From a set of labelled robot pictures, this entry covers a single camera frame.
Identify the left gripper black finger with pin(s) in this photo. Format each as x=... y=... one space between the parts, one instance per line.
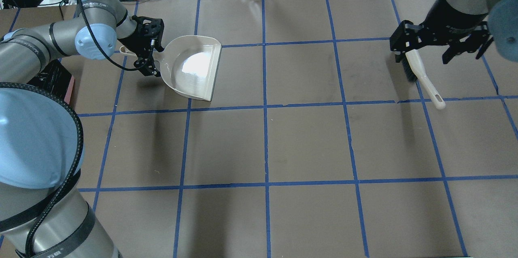
x=147 y=67

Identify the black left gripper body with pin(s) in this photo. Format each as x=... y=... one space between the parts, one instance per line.
x=134 y=39

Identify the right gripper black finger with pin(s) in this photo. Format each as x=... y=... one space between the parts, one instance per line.
x=405 y=38
x=477 y=41

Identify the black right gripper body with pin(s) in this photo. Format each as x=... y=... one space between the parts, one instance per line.
x=448 y=18

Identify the white hand brush black bristles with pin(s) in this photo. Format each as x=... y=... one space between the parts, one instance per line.
x=414 y=69

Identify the beige plastic dustpan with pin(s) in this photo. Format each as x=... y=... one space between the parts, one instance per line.
x=188 y=66

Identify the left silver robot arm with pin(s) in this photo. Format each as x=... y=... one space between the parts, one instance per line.
x=42 y=140

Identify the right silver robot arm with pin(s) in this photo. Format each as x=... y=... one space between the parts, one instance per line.
x=464 y=26

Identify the pink bin with black bag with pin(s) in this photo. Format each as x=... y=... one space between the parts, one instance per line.
x=56 y=79

